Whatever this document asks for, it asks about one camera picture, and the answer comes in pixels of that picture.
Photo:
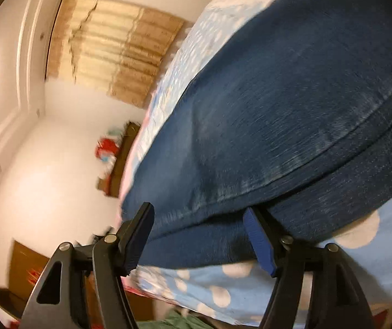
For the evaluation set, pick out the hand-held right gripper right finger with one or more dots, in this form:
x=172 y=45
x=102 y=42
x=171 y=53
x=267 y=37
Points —
x=261 y=243

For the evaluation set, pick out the green quilted cloth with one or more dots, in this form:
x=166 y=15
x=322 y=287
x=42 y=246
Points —
x=178 y=322

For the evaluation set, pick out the brown wooden door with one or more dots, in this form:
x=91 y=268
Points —
x=24 y=267

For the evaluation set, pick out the beige patterned curtain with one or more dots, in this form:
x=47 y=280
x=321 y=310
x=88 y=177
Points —
x=113 y=48

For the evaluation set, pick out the brown wooden dresser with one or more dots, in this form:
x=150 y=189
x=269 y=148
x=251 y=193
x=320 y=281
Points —
x=120 y=164

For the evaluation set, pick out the red gift box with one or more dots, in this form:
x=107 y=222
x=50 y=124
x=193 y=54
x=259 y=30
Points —
x=106 y=147

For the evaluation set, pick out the blue denim pants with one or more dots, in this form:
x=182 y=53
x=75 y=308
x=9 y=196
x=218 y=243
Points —
x=268 y=109

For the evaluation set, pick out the blue polka-dot bed sheet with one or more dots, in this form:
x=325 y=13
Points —
x=199 y=41

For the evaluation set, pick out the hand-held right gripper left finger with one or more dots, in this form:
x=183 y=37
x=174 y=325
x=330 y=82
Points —
x=137 y=243

